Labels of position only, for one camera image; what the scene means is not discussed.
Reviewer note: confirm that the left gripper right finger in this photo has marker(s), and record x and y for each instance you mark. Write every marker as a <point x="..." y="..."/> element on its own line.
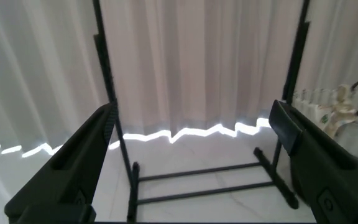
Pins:
<point x="331" y="174"/>

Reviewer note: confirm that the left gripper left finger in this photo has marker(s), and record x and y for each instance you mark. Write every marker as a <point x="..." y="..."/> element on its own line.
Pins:
<point x="64" y="174"/>

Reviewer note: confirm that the white laundry basket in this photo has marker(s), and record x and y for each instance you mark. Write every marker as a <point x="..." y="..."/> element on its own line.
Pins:
<point x="306" y="102"/>

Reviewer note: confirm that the black clothes rack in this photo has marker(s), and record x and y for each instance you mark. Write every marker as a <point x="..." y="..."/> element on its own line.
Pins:
<point x="104" y="62"/>

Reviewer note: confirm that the cream printed garment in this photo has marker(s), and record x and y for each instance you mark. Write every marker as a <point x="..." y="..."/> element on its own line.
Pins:
<point x="340" y="109"/>

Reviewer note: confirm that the white curtain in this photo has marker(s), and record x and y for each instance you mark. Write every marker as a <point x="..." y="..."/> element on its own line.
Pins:
<point x="197" y="62"/>

